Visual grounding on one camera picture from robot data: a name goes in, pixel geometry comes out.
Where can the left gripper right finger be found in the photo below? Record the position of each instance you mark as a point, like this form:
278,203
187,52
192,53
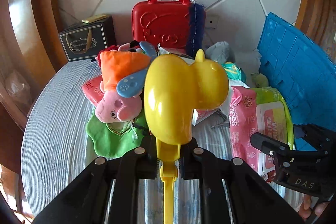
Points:
230,191

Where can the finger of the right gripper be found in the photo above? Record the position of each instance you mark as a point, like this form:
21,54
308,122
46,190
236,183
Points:
313,134
271,147

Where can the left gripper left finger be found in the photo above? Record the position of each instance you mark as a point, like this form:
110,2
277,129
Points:
105,192

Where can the yellow plastic toy hammer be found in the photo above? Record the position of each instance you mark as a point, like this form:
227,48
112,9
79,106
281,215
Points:
173,89

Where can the green wet wipes pack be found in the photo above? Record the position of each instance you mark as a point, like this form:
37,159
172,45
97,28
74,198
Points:
275,113

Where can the green baby bib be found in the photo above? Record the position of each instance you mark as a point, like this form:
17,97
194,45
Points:
111,140

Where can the pink wet wipes pack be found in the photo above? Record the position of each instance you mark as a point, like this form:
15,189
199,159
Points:
245,120

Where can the small green plush ball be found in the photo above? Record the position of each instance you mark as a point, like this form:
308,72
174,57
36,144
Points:
259,80

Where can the teal diaper pack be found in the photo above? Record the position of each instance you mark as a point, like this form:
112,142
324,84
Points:
234,72

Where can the blue folding plastic crate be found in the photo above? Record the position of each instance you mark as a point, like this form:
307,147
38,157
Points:
300,70

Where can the pink tissue pack left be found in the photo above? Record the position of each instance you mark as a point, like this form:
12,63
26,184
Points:
92,91

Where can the grey plush toy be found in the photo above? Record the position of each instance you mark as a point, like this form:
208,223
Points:
221,52

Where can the blue bottle brush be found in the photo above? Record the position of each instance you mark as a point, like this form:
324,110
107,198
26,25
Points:
197,19

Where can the black gift bag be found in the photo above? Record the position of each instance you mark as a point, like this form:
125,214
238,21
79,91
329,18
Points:
85,40

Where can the red plastic bear suitcase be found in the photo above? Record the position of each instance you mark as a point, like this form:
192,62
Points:
162,23

